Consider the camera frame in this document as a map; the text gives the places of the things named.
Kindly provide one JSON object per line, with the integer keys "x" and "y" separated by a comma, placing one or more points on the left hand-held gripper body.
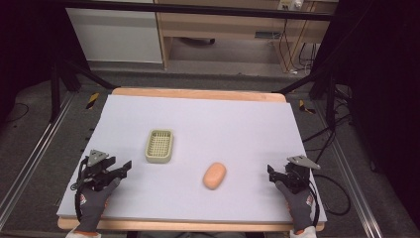
{"x": 99, "y": 172}

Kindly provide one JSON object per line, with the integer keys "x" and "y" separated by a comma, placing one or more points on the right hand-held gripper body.
{"x": 297, "y": 175}

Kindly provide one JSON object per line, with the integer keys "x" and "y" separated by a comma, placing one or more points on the beige plastic soap dish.
{"x": 159, "y": 146}

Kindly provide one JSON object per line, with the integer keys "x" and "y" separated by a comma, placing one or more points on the orange soap bar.
{"x": 214, "y": 176}

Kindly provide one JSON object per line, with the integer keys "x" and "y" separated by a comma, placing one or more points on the person's right hand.
{"x": 299, "y": 205}

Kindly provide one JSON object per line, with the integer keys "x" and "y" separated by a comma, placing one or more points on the person's left hand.
{"x": 94, "y": 205}

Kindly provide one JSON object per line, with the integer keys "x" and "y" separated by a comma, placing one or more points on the yellow black striped tape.
{"x": 306, "y": 108}
{"x": 92, "y": 100}

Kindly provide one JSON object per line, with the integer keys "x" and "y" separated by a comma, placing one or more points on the white foam board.
{"x": 204, "y": 132}

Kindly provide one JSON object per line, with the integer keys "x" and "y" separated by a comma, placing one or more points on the black metal stand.
{"x": 330, "y": 99}
{"x": 55, "y": 89}

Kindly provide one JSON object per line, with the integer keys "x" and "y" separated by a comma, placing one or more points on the black curtain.
{"x": 23, "y": 49}
{"x": 383, "y": 82}

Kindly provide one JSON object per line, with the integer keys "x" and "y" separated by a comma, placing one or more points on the white cabinet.
{"x": 114, "y": 34}

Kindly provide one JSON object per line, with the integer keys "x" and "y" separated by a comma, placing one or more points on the light wooden desk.
{"x": 228, "y": 24}

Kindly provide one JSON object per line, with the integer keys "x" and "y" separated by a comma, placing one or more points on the white power strip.
{"x": 290, "y": 4}

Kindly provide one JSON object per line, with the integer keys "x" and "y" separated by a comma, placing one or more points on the aluminium floor rail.
{"x": 36, "y": 148}
{"x": 353, "y": 185}

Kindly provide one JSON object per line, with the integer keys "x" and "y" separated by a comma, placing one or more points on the black metal frame bar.
{"x": 198, "y": 9}

